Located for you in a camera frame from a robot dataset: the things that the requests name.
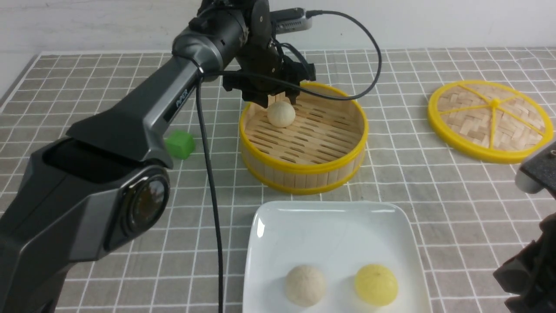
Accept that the bamboo steamer lid yellow rim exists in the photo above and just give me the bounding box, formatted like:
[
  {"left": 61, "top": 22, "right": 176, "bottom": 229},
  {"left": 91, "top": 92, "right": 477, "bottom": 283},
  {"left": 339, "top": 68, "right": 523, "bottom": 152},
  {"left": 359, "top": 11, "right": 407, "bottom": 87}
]
[{"left": 427, "top": 80, "right": 554, "bottom": 164}]

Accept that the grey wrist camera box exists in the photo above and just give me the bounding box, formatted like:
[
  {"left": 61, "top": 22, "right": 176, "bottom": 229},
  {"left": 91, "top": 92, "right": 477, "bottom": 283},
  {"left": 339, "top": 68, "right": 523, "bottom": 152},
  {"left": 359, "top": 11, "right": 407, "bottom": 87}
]
[{"left": 270, "top": 7, "right": 312, "bottom": 34}]

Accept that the green cube block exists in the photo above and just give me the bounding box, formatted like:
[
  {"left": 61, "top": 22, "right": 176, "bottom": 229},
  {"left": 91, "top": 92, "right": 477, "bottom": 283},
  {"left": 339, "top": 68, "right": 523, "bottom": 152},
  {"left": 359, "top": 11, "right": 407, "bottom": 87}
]
[{"left": 165, "top": 130, "right": 196, "bottom": 160}]

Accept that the black camera cable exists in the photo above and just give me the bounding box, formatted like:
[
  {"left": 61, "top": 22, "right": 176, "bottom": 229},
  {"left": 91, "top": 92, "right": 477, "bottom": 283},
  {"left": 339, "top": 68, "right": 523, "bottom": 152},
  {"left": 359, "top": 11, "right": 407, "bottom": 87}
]
[{"left": 195, "top": 10, "right": 383, "bottom": 313}]

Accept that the yellow steamed bun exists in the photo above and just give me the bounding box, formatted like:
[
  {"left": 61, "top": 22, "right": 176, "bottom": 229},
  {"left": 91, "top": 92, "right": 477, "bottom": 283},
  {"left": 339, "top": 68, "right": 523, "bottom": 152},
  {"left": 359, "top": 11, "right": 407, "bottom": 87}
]
[{"left": 354, "top": 264, "right": 399, "bottom": 307}]

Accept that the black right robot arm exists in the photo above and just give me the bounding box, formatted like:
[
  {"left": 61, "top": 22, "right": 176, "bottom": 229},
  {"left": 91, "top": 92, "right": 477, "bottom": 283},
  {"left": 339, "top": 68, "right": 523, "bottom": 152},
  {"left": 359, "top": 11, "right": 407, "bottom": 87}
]
[{"left": 286, "top": 95, "right": 555, "bottom": 313}]

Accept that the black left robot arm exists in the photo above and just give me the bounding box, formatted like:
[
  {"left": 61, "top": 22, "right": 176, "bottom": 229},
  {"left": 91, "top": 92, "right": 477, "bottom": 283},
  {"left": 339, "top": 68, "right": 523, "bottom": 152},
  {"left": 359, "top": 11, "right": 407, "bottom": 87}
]
[{"left": 1, "top": 0, "right": 314, "bottom": 313}]

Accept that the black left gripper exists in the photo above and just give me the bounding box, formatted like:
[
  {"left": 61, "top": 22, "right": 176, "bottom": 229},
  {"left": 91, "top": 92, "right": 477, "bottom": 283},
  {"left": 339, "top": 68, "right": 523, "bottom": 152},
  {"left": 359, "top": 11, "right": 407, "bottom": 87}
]
[{"left": 222, "top": 40, "right": 316, "bottom": 108}]

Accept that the white steamed bun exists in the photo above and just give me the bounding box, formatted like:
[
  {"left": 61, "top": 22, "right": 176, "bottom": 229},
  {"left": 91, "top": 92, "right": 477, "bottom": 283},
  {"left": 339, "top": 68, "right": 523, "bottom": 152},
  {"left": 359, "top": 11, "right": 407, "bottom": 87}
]
[
  {"left": 267, "top": 101, "right": 296, "bottom": 127},
  {"left": 284, "top": 265, "right": 327, "bottom": 307}
]

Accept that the bamboo steamer basket yellow rim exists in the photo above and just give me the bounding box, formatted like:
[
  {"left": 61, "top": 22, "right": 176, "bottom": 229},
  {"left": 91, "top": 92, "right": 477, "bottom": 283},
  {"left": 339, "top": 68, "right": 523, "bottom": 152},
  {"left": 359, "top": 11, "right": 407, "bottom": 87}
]
[{"left": 239, "top": 93, "right": 369, "bottom": 195}]

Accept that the white square plate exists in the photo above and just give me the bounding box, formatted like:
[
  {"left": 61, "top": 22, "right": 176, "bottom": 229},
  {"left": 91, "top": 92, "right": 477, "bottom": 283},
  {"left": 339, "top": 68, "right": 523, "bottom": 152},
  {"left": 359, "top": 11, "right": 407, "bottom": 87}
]
[{"left": 242, "top": 201, "right": 433, "bottom": 313}]

